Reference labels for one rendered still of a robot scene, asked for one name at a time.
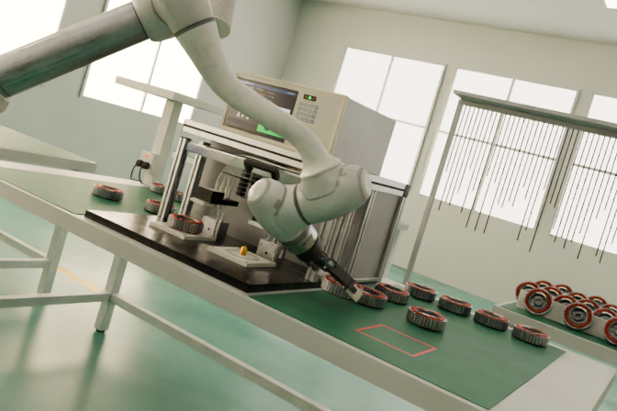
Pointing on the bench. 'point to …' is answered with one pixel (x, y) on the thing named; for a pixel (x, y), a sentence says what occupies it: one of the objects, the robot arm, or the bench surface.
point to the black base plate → (221, 271)
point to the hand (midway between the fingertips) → (341, 285)
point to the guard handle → (262, 168)
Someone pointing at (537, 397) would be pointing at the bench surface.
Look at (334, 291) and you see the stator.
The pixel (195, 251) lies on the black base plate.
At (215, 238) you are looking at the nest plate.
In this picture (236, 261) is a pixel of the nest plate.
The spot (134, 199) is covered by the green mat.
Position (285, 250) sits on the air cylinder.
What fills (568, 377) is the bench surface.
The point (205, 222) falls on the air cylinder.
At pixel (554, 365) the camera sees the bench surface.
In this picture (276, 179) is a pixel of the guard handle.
